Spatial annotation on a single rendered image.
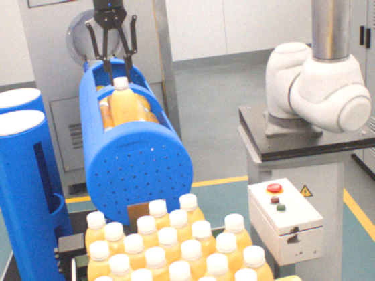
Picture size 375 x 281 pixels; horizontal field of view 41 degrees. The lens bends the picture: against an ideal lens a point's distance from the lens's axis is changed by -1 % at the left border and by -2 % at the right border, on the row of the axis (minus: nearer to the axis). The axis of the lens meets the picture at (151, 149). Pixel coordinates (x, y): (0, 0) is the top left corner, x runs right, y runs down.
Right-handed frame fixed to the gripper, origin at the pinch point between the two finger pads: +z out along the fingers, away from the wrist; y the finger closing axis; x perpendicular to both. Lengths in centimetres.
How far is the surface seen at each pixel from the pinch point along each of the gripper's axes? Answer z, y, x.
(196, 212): 29.2, -11.0, 29.2
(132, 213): 33.3, 3.3, 16.4
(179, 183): 30.2, -10.5, 10.9
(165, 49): 23, -34, -131
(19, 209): 66, 47, -64
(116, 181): 26.2, 5.9, 11.0
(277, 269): 45, -28, 36
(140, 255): 29, 4, 42
